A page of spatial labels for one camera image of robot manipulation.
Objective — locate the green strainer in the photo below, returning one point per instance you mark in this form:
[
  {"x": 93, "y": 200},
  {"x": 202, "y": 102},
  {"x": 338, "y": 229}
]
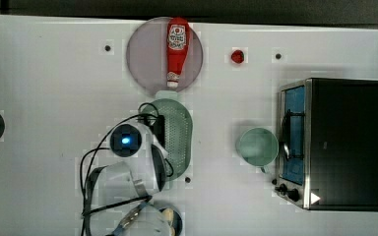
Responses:
[{"x": 178, "y": 130}]

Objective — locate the dark bowl with banana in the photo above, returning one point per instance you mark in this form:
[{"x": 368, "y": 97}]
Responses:
[{"x": 177, "y": 222}]

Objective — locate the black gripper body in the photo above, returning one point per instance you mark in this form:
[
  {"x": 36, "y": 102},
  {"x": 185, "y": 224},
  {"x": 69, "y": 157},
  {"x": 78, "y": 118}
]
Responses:
[{"x": 159, "y": 129}]

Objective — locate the purple round plate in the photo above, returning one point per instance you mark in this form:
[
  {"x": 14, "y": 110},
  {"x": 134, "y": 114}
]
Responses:
[{"x": 147, "y": 61}]

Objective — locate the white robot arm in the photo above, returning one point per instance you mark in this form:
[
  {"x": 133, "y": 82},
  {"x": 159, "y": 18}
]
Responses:
[{"x": 117, "y": 195}]

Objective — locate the black toaster oven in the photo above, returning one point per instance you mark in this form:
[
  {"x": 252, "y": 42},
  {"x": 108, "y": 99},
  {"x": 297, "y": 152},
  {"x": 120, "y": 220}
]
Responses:
[{"x": 328, "y": 133}]

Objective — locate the light green cup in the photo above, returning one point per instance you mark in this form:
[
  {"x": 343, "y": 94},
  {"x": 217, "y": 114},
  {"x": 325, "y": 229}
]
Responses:
[{"x": 258, "y": 147}]

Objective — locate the yellow banana toy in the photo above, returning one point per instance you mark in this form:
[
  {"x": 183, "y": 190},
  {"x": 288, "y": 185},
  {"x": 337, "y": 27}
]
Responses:
[{"x": 168, "y": 213}]

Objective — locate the red ketchup bottle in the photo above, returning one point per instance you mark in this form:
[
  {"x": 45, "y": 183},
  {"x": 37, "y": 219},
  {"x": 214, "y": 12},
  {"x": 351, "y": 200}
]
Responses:
[{"x": 177, "y": 43}]

